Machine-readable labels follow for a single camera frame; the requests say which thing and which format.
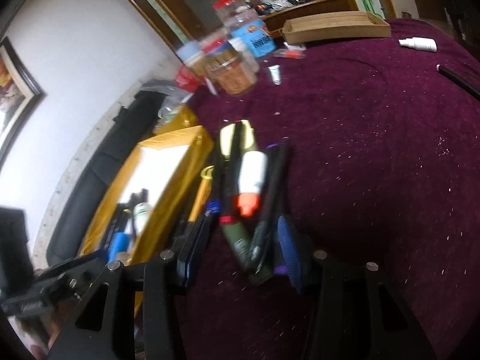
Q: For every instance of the white tube on table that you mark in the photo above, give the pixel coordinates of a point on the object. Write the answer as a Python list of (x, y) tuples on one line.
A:
[(419, 43)]

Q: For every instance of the brown cardboard tray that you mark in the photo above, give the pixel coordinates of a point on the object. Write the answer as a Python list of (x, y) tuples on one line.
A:
[(335, 25)]

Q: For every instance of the framed wall picture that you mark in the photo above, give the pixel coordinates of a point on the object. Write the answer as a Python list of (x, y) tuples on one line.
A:
[(20, 94)]

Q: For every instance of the black pen long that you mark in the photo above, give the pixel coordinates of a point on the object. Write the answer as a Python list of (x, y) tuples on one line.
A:
[(277, 158)]

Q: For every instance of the red plastic bag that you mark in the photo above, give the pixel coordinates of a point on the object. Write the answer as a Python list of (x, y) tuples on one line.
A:
[(186, 80)]

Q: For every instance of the black bag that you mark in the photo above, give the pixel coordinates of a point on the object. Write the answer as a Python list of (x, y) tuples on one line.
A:
[(130, 126)]

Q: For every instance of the red pen in wrapper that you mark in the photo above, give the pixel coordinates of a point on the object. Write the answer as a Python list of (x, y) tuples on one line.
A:
[(289, 53)]

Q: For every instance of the blue snack bag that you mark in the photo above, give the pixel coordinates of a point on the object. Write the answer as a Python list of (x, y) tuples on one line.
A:
[(256, 37)]

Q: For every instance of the black marker pink caps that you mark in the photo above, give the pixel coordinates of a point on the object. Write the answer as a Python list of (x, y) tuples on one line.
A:
[(459, 81)]

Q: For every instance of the small white glue tube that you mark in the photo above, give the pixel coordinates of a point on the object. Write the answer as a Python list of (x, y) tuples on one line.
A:
[(275, 74)]

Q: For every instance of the plastic jar red lid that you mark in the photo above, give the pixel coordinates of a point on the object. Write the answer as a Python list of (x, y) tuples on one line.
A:
[(234, 13)]

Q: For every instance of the white bottle green label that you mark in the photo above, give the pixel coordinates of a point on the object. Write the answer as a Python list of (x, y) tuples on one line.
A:
[(140, 216)]

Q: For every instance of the yellow black pen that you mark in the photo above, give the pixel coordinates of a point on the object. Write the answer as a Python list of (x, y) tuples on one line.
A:
[(203, 193)]

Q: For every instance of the clear jar brown contents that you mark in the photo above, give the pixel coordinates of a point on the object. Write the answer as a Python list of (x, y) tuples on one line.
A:
[(228, 68)]

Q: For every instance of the person's left hand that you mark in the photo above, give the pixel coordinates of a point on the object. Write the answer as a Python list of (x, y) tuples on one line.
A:
[(38, 334)]

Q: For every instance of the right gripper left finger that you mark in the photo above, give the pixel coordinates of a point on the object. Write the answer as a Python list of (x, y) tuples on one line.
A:
[(189, 257)]

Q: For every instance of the black marker cyan cap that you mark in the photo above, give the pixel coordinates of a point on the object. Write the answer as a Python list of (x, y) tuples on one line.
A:
[(120, 240)]

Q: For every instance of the purple velvet tablecloth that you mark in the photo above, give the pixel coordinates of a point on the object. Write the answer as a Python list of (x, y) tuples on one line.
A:
[(383, 191)]

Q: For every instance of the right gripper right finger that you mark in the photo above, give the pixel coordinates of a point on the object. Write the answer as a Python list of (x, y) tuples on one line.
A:
[(287, 258)]

